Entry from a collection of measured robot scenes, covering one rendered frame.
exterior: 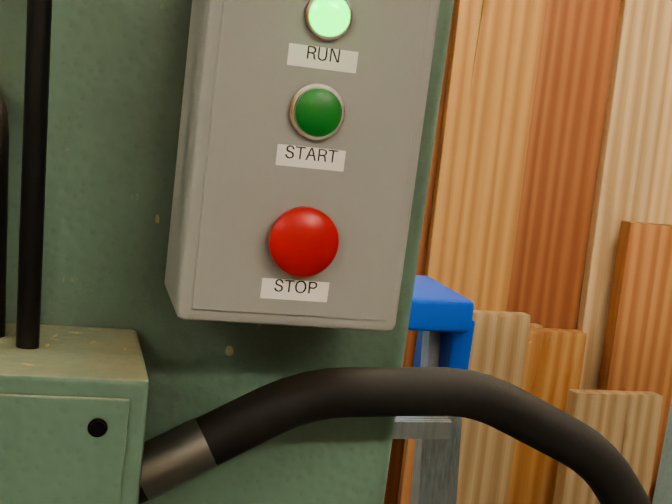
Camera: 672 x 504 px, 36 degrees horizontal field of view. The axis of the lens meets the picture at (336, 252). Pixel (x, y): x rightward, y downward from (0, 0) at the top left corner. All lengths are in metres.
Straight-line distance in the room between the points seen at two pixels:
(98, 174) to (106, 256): 0.04
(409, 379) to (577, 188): 1.65
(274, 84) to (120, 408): 0.15
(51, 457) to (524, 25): 1.68
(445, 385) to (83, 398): 0.18
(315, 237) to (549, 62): 1.67
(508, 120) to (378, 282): 1.56
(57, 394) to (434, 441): 1.07
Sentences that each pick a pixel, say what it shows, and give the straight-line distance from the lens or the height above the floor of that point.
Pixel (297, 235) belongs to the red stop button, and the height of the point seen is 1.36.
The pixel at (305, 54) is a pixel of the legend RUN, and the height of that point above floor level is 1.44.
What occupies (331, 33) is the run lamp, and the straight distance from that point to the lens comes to 0.44.
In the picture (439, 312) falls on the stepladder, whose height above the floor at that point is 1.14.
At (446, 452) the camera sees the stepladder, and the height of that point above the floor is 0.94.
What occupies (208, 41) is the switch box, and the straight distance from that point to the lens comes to 0.44.
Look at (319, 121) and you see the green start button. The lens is 0.44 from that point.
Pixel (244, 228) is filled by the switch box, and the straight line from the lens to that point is 0.44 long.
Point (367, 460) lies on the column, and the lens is 0.56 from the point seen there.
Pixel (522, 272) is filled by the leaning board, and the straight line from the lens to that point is 2.10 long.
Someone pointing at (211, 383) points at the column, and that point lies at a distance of 0.52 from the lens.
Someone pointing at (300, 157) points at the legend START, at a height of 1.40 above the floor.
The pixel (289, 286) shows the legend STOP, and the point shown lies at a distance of 0.45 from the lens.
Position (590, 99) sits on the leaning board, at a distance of 2.14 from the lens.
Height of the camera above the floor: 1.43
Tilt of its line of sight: 10 degrees down
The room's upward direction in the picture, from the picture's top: 7 degrees clockwise
